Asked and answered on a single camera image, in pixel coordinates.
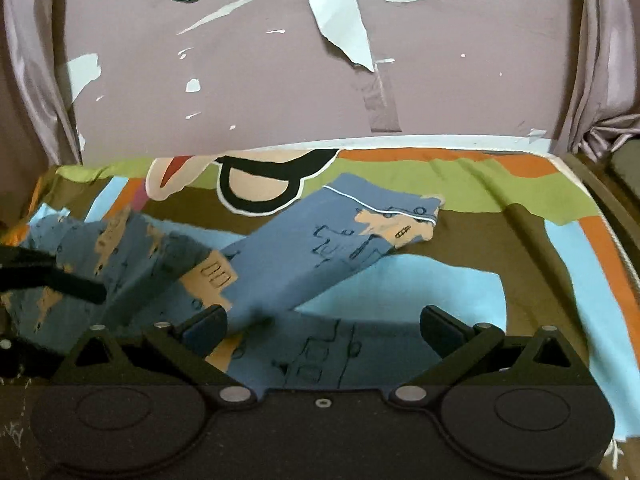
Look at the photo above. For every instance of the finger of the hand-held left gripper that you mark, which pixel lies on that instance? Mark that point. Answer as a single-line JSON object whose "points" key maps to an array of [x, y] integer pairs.
{"points": [[75, 284]]}

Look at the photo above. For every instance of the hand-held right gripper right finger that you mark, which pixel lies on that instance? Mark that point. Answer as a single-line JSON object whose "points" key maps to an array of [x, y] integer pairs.
{"points": [[442, 332]]}

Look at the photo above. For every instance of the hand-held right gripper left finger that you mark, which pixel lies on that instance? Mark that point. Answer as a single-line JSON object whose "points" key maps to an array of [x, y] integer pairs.
{"points": [[202, 331]]}

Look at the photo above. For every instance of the blue printed pants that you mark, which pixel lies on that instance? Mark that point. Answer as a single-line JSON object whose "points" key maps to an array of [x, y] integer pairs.
{"points": [[300, 240]]}

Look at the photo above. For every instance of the colourful printed bed sheet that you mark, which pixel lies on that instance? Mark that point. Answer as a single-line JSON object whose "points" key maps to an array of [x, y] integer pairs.
{"points": [[500, 200]]}

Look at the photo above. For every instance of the dark bed frame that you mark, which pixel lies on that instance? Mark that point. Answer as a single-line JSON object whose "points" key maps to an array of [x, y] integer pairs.
{"points": [[612, 185]]}

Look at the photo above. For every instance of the tape strip on wall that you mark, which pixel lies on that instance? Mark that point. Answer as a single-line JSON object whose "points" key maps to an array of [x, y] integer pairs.
{"points": [[377, 105]]}

